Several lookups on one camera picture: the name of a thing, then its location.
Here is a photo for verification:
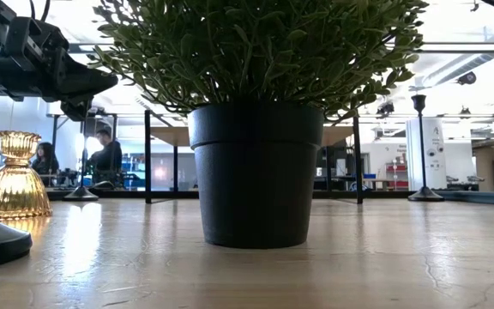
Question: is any amber ribbed glass candle holder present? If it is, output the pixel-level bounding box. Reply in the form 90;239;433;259
0;130;54;221

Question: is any green artificial plant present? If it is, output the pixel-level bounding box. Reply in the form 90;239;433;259
87;0;429;125

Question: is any black ceiling spotlight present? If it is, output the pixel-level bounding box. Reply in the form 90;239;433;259
456;71;478;86

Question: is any white column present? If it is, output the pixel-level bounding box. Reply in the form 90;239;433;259
405;118;448;192

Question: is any black plant pot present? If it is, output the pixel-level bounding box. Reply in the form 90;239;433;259
186;102;326;250

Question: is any person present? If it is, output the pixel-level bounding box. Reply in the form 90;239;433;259
31;141;60;176
86;128;124;186

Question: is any tall black candlestick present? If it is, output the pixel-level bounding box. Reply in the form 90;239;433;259
407;94;445;203

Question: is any red storage shelf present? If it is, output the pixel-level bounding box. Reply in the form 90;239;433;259
385;161;409;190

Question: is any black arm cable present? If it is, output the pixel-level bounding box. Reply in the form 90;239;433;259
27;0;51;22

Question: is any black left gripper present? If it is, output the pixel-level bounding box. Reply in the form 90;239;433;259
0;15;120;122

